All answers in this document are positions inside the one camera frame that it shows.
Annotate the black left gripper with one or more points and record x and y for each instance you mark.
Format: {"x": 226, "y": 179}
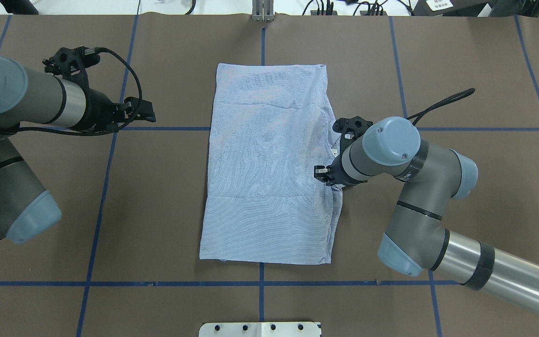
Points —
{"x": 99, "y": 108}

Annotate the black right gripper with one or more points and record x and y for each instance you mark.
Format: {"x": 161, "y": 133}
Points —
{"x": 336, "y": 175}

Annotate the blue striped button shirt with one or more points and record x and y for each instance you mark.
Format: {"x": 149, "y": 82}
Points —
{"x": 270, "y": 126}

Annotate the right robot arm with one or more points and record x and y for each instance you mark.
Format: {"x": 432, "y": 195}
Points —
{"x": 415, "y": 239}

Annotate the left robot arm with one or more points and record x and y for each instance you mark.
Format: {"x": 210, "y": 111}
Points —
{"x": 58, "y": 100}

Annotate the aluminium frame post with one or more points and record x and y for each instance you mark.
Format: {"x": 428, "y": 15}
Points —
{"x": 263, "y": 10}

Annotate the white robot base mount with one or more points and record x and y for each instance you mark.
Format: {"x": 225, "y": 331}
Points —
{"x": 261, "y": 329}

